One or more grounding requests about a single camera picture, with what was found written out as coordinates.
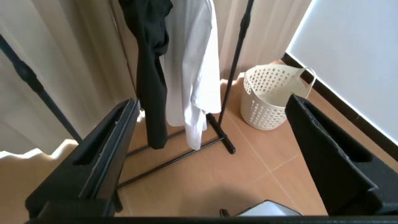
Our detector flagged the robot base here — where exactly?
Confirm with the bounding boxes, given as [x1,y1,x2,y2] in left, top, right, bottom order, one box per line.
[219,200,302,218]

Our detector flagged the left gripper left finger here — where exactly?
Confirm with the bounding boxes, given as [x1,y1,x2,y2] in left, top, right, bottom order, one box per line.
[24,98,141,218]

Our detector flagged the white laundry basket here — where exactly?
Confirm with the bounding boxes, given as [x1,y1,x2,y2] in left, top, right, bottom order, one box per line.
[239,64,317,131]

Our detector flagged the beige curtain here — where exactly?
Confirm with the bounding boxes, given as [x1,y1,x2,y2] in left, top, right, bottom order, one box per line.
[0,0,312,156]

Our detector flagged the black shorts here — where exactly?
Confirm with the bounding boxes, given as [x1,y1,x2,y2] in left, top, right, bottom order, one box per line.
[118,0,174,150]

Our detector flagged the white garment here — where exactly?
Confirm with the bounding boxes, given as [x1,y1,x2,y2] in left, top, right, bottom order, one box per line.
[160,0,222,151]

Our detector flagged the black clothes rack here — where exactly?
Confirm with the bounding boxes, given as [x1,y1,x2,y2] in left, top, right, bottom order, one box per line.
[0,0,255,213]

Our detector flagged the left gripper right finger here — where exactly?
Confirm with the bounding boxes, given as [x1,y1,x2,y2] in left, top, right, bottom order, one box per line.
[284,94,398,217]

